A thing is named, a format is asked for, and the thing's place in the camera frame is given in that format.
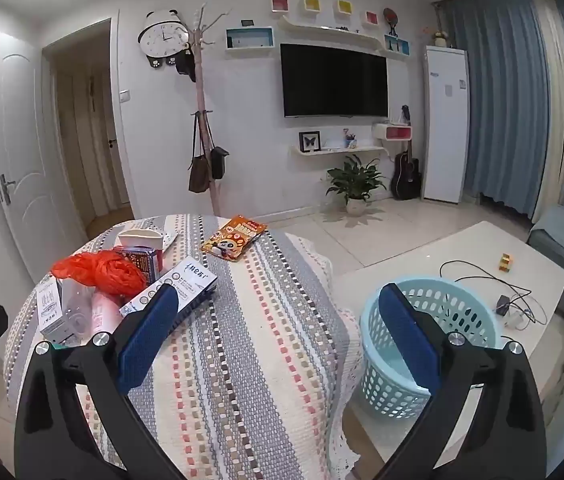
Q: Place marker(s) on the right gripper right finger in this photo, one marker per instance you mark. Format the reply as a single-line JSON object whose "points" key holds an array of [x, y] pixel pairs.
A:
{"points": [[506, 438]]}

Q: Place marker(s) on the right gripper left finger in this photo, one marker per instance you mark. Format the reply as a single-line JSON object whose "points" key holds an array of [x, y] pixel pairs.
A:
{"points": [[52, 437]]}

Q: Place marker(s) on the white small box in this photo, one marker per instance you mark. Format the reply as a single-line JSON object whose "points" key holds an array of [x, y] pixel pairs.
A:
{"points": [[64, 311]]}

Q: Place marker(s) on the light blue plastic basket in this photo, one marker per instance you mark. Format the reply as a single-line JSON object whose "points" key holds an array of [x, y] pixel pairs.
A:
{"points": [[387, 384]]}

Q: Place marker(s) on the pink white tube canister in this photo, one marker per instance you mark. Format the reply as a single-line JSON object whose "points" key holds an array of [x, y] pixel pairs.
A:
{"points": [[105, 315]]}

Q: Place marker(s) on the orange plastic bag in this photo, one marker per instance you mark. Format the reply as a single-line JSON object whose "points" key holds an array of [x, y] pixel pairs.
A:
{"points": [[109, 271]]}

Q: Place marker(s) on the purple small carton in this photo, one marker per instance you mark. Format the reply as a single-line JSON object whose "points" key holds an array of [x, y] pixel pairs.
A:
{"points": [[148, 260]]}

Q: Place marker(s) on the white blue long box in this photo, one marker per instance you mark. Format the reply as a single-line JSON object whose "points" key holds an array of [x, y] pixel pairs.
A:
{"points": [[191, 280]]}

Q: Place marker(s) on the orange panda snack packet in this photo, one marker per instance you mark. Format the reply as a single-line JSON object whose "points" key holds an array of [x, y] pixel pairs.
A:
{"points": [[232, 239]]}

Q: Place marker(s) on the white charger adapter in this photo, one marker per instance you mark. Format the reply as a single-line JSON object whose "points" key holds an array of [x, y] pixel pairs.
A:
{"points": [[515, 320]]}

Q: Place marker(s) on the white open door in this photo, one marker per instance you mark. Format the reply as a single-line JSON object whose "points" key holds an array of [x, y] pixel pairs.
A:
{"points": [[34, 185]]}

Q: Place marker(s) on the black charger adapter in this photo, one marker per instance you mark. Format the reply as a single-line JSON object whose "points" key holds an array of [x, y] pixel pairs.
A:
{"points": [[502, 305]]}

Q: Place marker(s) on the white coffee table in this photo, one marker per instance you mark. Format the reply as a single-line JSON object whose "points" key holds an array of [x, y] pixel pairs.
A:
{"points": [[470, 258]]}

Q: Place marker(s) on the colourful puzzle cube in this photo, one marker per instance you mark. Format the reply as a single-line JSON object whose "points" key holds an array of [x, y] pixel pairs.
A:
{"points": [[505, 263]]}

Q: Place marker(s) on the striped woven tablecloth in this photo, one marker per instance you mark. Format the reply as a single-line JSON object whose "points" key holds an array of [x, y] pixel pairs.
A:
{"points": [[254, 382]]}

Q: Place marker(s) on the brown hanging bag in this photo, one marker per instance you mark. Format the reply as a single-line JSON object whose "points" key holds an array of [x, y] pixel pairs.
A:
{"points": [[199, 180]]}

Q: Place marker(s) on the black acoustic guitar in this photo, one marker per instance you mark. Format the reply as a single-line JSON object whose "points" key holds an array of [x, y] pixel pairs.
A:
{"points": [[406, 183]]}

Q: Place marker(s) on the black hanging pouch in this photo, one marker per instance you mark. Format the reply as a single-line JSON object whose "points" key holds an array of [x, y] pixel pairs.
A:
{"points": [[217, 154]]}

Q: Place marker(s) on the green potted plant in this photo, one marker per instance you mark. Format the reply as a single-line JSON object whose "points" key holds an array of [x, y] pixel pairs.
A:
{"points": [[355, 181]]}

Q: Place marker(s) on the beige centre curtain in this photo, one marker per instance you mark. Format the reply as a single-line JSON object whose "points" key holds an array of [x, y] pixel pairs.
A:
{"points": [[551, 25]]}

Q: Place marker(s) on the blue curtain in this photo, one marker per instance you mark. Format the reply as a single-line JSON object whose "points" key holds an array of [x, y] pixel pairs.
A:
{"points": [[509, 97]]}

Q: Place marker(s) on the black hanging hat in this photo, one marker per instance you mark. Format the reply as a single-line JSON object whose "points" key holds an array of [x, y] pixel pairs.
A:
{"points": [[185, 64]]}

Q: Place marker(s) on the white standing air conditioner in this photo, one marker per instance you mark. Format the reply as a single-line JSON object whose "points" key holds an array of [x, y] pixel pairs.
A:
{"points": [[447, 114]]}

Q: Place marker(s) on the pink coat rack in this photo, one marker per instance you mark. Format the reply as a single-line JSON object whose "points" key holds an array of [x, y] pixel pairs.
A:
{"points": [[197, 42]]}

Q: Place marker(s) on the white curved upper shelf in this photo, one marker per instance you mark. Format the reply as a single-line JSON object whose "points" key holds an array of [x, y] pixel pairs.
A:
{"points": [[333, 33]]}

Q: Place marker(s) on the white lower wall shelf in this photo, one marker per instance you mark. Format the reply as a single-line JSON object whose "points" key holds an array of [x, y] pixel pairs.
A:
{"points": [[346, 151]]}

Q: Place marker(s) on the pink white wall box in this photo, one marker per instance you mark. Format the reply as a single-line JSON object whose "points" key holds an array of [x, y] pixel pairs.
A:
{"points": [[388, 132]]}

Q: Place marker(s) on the panda wall clock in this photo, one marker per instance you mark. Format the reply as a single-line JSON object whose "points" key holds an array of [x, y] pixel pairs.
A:
{"points": [[162, 37]]}

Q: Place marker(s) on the butterfly picture frame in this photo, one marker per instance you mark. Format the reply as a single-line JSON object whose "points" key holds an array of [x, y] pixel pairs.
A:
{"points": [[309, 141]]}

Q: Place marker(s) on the blue white wall cubby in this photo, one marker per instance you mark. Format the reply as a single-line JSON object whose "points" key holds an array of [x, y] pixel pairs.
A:
{"points": [[249, 38]]}

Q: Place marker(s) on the black wall television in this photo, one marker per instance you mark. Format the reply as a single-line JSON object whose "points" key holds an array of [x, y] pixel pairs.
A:
{"points": [[325, 81]]}

